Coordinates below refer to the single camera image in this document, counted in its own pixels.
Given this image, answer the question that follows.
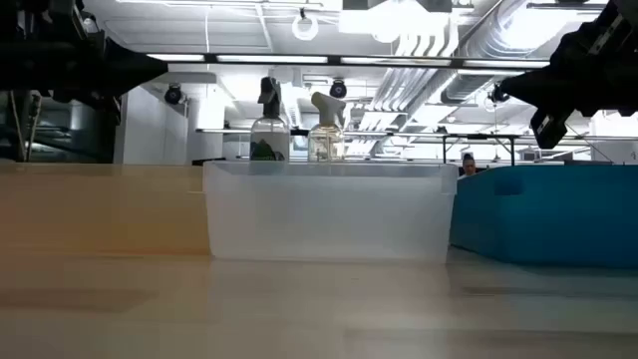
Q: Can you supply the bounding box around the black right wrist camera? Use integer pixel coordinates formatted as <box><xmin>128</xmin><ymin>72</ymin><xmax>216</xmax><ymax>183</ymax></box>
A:
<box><xmin>529</xmin><ymin>107</ymin><xmax>574</xmax><ymax>151</ymax></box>

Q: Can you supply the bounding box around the person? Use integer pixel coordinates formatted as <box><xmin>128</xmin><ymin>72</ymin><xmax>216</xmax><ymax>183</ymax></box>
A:
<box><xmin>459</xmin><ymin>153</ymin><xmax>487</xmax><ymax>180</ymax></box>

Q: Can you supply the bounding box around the clear spray bottle white trigger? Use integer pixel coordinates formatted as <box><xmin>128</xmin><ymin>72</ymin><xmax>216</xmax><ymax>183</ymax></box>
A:
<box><xmin>307</xmin><ymin>91</ymin><xmax>347</xmax><ymax>164</ymax></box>

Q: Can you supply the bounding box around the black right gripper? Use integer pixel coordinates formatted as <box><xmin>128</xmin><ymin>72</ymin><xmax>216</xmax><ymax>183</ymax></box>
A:
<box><xmin>499</xmin><ymin>7</ymin><xmax>638</xmax><ymax>117</ymax></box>

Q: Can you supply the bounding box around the orange translucent plastic basket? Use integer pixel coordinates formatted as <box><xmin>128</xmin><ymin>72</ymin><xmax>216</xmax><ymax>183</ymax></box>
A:
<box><xmin>0</xmin><ymin>163</ymin><xmax>210</xmax><ymax>256</ymax></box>

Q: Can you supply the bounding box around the blue plastic basket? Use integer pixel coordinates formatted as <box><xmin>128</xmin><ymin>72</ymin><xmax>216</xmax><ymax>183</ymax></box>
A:
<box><xmin>450</xmin><ymin>164</ymin><xmax>638</xmax><ymax>270</ymax></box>

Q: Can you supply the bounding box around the clear spray bottle grey trigger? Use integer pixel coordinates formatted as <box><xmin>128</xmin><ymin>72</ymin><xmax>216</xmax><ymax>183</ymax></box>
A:
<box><xmin>248</xmin><ymin>76</ymin><xmax>291</xmax><ymax>163</ymax></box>

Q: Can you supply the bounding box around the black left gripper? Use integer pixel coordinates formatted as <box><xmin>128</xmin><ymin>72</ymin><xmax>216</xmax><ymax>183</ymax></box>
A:
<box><xmin>0</xmin><ymin>32</ymin><xmax>169</xmax><ymax>124</ymax></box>

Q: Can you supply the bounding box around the silver ventilation duct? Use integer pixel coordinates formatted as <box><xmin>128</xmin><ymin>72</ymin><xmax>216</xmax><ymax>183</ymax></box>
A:
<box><xmin>438</xmin><ymin>0</ymin><xmax>554</xmax><ymax>106</ymax></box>

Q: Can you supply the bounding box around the black background table frame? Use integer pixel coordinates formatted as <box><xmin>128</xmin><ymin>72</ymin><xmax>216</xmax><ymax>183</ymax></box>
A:
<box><xmin>441</xmin><ymin>133</ymin><xmax>522</xmax><ymax>167</ymax></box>

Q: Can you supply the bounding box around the clear plastic basket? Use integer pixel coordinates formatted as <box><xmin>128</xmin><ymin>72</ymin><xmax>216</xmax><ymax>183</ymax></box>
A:
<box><xmin>201</xmin><ymin>160</ymin><xmax>459</xmax><ymax>264</ymax></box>

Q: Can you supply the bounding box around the black ceiling spotlight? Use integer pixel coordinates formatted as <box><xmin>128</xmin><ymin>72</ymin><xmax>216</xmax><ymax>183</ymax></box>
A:
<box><xmin>328</xmin><ymin>78</ymin><xmax>349</xmax><ymax>100</ymax></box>
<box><xmin>163</xmin><ymin>83</ymin><xmax>188</xmax><ymax>106</ymax></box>

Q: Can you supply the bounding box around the black overhead light bar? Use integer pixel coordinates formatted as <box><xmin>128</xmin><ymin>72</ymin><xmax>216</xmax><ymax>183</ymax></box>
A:
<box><xmin>144</xmin><ymin>52</ymin><xmax>552</xmax><ymax>70</ymax></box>

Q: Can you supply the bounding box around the white ring lamp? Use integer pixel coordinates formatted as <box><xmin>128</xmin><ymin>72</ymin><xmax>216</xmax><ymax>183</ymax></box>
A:
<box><xmin>291</xmin><ymin>9</ymin><xmax>320</xmax><ymax>42</ymax></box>

